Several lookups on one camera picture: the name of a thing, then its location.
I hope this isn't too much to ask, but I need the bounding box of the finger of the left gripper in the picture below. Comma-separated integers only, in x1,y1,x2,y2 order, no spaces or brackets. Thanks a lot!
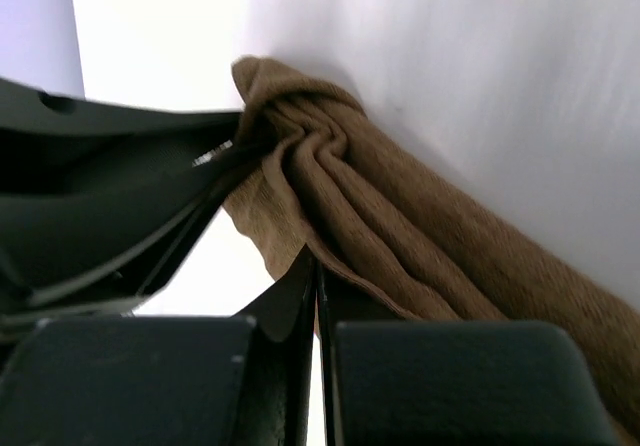
1,78,240,166
1,142,270,316

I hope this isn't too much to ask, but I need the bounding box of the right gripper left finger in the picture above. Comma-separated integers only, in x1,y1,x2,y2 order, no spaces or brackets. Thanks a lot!
1,253,314,445

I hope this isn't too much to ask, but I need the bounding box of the brown cloth napkin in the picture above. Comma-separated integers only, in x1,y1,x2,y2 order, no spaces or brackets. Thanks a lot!
224,57,639,445

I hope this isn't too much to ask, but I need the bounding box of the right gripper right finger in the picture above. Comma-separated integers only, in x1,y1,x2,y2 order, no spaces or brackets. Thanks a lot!
316,268,618,445

